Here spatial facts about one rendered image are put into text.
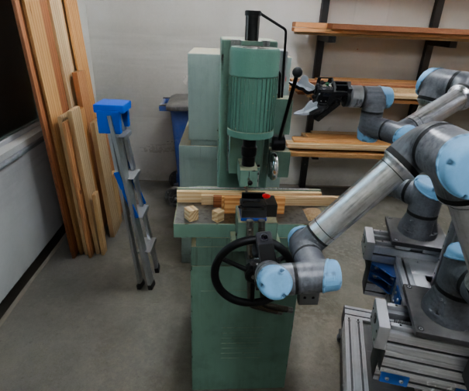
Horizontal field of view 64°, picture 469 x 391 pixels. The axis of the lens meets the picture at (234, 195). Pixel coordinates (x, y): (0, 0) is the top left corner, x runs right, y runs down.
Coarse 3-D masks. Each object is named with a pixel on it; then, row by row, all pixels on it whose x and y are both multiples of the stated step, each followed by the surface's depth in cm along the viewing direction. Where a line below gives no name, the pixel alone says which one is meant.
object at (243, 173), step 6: (240, 162) 150; (240, 168) 144; (246, 168) 144; (252, 168) 145; (240, 174) 143; (246, 174) 143; (252, 174) 144; (258, 174) 145; (240, 180) 144; (246, 180) 144; (252, 180) 145; (240, 186) 146; (246, 186) 146; (252, 186) 146
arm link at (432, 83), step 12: (432, 72) 145; (444, 72) 142; (456, 72) 139; (420, 84) 148; (432, 84) 144; (444, 84) 140; (420, 96) 148; (432, 96) 144; (420, 108) 149; (408, 180) 152; (396, 192) 155
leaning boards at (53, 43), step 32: (32, 0) 209; (64, 0) 254; (32, 32) 208; (64, 32) 259; (32, 64) 213; (64, 64) 251; (64, 96) 256; (64, 128) 227; (96, 128) 259; (64, 160) 246; (96, 160) 267; (64, 192) 252; (96, 192) 255; (64, 224) 255; (96, 224) 261
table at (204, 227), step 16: (176, 208) 149; (208, 208) 150; (288, 208) 153; (304, 208) 153; (320, 208) 154; (176, 224) 138; (192, 224) 138; (208, 224) 139; (224, 224) 139; (288, 224) 141; (304, 224) 141
